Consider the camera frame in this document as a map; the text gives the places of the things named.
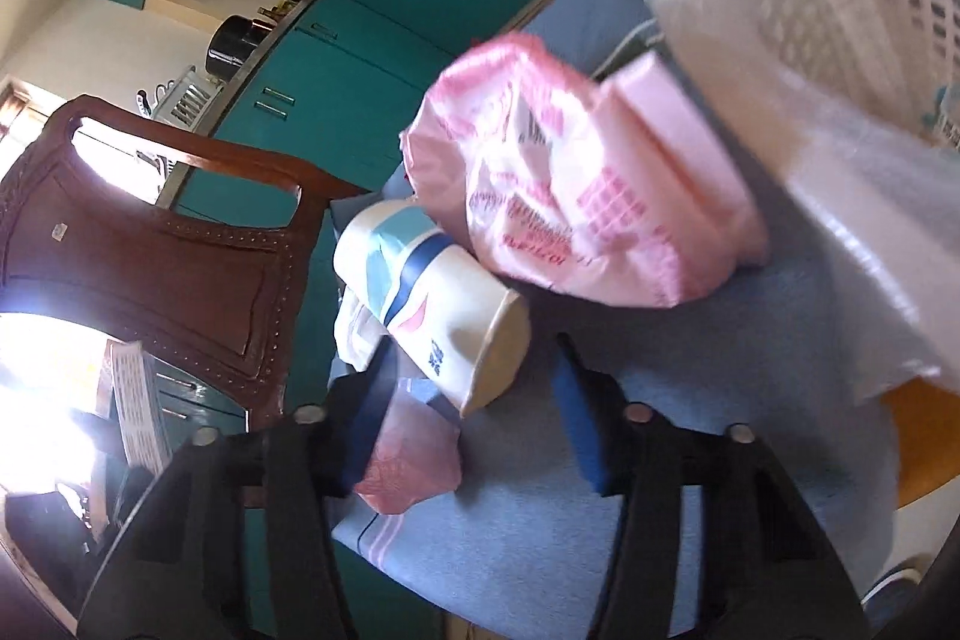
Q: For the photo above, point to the small pink plastic bag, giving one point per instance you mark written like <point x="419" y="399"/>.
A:
<point x="412" y="460"/>

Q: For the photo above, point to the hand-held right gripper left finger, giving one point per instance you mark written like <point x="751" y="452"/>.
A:
<point x="358" y="441"/>

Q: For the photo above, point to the blue striped seat cushion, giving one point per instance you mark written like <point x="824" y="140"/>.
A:
<point x="540" y="535"/>

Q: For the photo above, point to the white sheet with red print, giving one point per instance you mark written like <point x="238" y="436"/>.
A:
<point x="139" y="407"/>

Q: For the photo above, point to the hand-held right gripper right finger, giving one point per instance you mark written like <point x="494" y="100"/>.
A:
<point x="594" y="441"/>

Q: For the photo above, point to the large black stockpot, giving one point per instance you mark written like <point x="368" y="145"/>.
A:
<point x="234" y="46"/>

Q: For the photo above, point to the white and blue paper cup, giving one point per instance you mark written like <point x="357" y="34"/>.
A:
<point x="420" y="302"/>

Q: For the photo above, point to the dark wooden chair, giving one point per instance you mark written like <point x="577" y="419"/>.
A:
<point x="150" y="265"/>

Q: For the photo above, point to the white dish rack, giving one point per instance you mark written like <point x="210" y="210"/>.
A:
<point x="180" y="102"/>

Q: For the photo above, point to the pink rectangular box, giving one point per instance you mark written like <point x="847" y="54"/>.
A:
<point x="664" y="119"/>

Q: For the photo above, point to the large pink printed plastic bag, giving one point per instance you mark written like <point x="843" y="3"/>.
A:
<point x="517" y="205"/>

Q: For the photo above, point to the clear plastic bag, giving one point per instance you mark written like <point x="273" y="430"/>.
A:
<point x="832" y="190"/>

